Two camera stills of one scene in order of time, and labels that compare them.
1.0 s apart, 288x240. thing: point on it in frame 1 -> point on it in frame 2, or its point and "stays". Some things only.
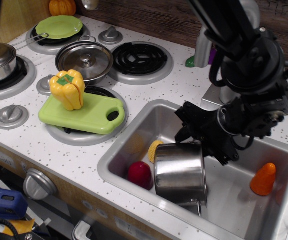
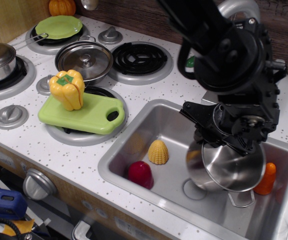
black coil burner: x=137 y=59 stays
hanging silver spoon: x=90 y=4 stays
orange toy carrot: x=262 y=183 stays
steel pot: x=180 y=173 -> x=221 y=168
